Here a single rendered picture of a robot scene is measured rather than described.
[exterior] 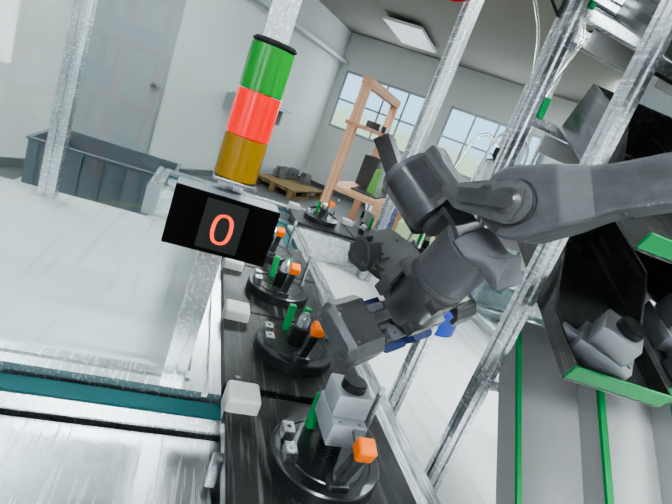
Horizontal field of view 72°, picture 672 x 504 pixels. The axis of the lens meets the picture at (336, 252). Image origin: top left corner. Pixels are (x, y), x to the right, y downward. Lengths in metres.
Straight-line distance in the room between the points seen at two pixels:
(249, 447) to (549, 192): 0.44
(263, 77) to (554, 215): 0.32
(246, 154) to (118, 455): 0.38
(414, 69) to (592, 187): 8.93
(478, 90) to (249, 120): 8.54
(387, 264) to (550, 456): 0.38
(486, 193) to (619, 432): 0.54
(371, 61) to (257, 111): 9.02
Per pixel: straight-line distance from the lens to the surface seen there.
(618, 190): 0.37
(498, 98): 8.96
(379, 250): 0.46
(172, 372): 0.70
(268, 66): 0.53
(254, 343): 0.80
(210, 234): 0.55
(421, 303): 0.44
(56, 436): 0.67
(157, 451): 0.66
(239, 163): 0.54
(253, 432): 0.64
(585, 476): 0.75
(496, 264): 0.39
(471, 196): 0.38
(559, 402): 0.75
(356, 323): 0.43
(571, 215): 0.37
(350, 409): 0.56
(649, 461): 0.87
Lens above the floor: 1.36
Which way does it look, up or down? 15 degrees down
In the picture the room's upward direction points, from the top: 21 degrees clockwise
